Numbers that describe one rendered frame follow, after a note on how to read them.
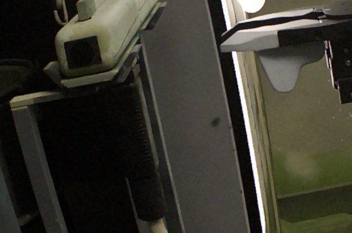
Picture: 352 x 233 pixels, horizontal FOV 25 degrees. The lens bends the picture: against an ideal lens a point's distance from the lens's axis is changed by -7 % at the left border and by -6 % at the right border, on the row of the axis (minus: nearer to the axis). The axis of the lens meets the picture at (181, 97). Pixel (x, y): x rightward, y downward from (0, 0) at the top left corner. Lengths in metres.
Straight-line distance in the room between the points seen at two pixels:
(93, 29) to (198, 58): 0.61
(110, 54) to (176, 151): 0.66
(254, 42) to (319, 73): 2.10
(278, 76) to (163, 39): 0.53
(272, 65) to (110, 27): 0.16
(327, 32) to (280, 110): 2.08
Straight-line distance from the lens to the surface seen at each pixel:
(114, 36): 0.63
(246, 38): 0.70
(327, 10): 0.73
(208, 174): 1.28
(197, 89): 1.24
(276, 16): 0.75
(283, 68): 0.71
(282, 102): 2.77
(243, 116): 1.26
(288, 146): 2.73
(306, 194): 2.69
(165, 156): 0.87
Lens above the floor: 1.24
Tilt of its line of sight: 15 degrees down
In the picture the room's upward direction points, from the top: 12 degrees counter-clockwise
